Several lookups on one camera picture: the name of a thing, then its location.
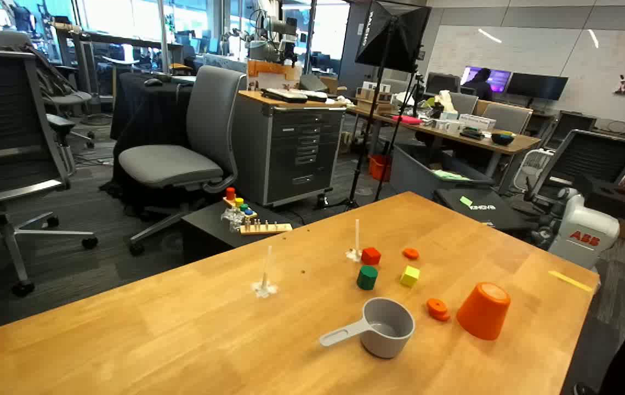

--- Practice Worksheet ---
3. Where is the red wooden block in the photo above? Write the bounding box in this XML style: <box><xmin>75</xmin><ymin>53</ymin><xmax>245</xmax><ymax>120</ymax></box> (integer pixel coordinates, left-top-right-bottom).
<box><xmin>359</xmin><ymin>246</ymin><xmax>384</xmax><ymax>268</ymax></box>

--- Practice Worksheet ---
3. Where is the green wooden block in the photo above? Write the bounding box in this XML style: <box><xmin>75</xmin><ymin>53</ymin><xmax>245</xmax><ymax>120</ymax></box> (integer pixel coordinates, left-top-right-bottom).
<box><xmin>355</xmin><ymin>263</ymin><xmax>379</xmax><ymax>292</ymax></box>

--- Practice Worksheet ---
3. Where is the yellow wooden block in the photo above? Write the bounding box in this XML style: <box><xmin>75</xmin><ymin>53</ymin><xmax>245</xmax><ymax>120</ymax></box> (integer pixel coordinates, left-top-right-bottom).
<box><xmin>397</xmin><ymin>263</ymin><xmax>424</xmax><ymax>290</ymax></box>

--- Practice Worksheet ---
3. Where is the white ABB robot base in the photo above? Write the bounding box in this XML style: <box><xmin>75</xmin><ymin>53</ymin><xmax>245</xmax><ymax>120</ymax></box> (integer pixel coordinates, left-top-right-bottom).
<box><xmin>547</xmin><ymin>186</ymin><xmax>622</xmax><ymax>270</ymax></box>

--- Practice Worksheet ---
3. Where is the grey measuring cup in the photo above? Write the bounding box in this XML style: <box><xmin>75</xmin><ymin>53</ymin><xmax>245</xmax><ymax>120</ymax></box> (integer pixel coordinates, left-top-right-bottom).
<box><xmin>318</xmin><ymin>295</ymin><xmax>416</xmax><ymax>361</ymax></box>

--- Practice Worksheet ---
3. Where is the orange plastic cup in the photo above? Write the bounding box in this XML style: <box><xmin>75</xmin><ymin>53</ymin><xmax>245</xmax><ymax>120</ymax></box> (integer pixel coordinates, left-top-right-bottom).
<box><xmin>455</xmin><ymin>280</ymin><xmax>513</xmax><ymax>342</ymax></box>

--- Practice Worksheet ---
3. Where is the grey drawer cabinet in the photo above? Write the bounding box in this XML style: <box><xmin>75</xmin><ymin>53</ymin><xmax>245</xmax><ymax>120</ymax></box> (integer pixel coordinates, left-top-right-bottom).
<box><xmin>230</xmin><ymin>88</ymin><xmax>348</xmax><ymax>210</ymax></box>

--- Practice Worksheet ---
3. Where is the wooden block tray toy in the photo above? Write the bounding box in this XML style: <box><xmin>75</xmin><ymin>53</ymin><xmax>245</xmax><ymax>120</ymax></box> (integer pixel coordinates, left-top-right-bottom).
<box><xmin>240</xmin><ymin>219</ymin><xmax>293</xmax><ymax>237</ymax></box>

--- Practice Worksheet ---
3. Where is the white peg stand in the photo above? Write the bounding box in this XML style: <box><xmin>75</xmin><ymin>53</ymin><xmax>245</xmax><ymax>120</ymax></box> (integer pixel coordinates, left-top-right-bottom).
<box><xmin>344</xmin><ymin>217</ymin><xmax>365</xmax><ymax>263</ymax></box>
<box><xmin>250</xmin><ymin>244</ymin><xmax>281</xmax><ymax>300</ymax></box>

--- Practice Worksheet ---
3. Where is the orange bucket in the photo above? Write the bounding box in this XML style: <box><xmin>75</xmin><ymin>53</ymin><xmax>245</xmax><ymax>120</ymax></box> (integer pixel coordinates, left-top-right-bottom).
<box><xmin>366</xmin><ymin>151</ymin><xmax>395</xmax><ymax>185</ymax></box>

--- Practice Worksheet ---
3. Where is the black light stand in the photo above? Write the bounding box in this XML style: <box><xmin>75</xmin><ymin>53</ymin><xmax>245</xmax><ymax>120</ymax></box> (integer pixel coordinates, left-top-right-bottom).
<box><xmin>344</xmin><ymin>29</ymin><xmax>410</xmax><ymax>209</ymax></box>

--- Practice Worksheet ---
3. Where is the colourful stacking toy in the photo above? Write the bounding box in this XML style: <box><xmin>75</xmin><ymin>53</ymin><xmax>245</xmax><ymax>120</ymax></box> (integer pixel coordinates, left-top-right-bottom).
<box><xmin>220</xmin><ymin>185</ymin><xmax>259</xmax><ymax>228</ymax></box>

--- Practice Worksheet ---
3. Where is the grey office chair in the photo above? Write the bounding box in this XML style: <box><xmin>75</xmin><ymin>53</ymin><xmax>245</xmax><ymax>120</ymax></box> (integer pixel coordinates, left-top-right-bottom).
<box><xmin>116</xmin><ymin>64</ymin><xmax>249</xmax><ymax>256</ymax></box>

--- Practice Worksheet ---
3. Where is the orange box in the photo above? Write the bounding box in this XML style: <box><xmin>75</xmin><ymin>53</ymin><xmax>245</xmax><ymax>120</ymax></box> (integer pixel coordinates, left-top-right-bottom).
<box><xmin>243</xmin><ymin>56</ymin><xmax>306</xmax><ymax>94</ymax></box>

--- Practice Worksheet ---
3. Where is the black low cart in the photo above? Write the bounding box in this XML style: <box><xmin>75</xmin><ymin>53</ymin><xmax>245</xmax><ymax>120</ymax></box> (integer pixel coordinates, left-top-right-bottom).
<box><xmin>435</xmin><ymin>185</ymin><xmax>540</xmax><ymax>233</ymax></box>

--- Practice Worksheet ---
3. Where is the black softbox light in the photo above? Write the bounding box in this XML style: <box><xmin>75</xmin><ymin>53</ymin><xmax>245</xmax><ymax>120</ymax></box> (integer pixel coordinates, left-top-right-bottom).
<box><xmin>355</xmin><ymin>0</ymin><xmax>433</xmax><ymax>75</ymax></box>

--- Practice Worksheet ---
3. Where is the wooden office desk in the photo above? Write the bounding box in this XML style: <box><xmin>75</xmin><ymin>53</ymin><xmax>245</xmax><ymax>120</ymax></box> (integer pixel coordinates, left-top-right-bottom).
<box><xmin>346</xmin><ymin>100</ymin><xmax>545</xmax><ymax>177</ymax></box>

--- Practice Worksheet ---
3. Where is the purple screen monitor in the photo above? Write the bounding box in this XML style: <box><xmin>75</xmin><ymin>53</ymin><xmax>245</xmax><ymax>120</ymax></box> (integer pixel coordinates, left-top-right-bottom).
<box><xmin>458</xmin><ymin>64</ymin><xmax>516</xmax><ymax>96</ymax></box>

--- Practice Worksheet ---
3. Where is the black dark monitor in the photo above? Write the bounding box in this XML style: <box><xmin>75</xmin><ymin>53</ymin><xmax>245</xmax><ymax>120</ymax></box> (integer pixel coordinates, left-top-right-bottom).
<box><xmin>507</xmin><ymin>71</ymin><xmax>570</xmax><ymax>104</ymax></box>

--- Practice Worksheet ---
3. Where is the yellow tape strip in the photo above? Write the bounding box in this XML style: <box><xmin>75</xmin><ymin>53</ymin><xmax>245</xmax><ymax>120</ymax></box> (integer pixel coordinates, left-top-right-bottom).
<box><xmin>547</xmin><ymin>268</ymin><xmax>594</xmax><ymax>295</ymax></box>

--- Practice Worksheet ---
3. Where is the black mesh armchair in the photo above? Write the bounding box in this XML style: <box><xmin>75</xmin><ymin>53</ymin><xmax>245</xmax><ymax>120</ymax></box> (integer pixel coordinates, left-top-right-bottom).
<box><xmin>527</xmin><ymin>127</ymin><xmax>625</xmax><ymax>216</ymax></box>

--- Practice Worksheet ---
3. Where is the black mesh office chair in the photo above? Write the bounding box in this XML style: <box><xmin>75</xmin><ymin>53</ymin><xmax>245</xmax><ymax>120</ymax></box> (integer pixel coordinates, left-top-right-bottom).
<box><xmin>0</xmin><ymin>45</ymin><xmax>102</xmax><ymax>298</ymax></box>

